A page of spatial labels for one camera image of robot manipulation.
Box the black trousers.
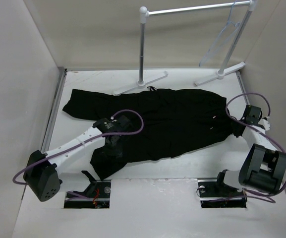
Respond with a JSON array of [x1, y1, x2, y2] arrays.
[[63, 89, 233, 179]]

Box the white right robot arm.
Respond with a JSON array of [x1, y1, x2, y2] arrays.
[[214, 119, 286, 196]]

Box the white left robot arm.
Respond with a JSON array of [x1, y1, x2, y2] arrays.
[[23, 116, 133, 202]]

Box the light blue clothes hanger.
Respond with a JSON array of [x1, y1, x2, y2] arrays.
[[199, 0, 241, 67]]

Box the white metal clothes rack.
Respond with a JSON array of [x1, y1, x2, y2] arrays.
[[112, 0, 258, 95]]

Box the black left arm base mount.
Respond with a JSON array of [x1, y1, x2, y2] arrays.
[[63, 180, 111, 209]]

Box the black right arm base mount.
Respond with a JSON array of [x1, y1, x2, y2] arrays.
[[196, 180, 247, 208]]

